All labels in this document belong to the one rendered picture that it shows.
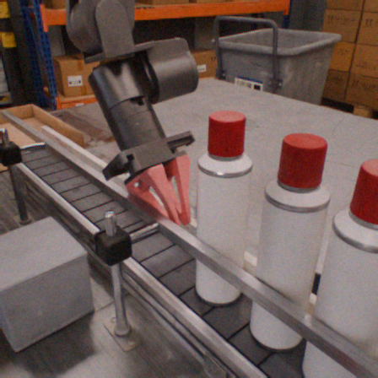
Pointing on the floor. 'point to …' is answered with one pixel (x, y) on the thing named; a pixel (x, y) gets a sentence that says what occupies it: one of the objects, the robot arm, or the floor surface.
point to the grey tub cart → (275, 59)
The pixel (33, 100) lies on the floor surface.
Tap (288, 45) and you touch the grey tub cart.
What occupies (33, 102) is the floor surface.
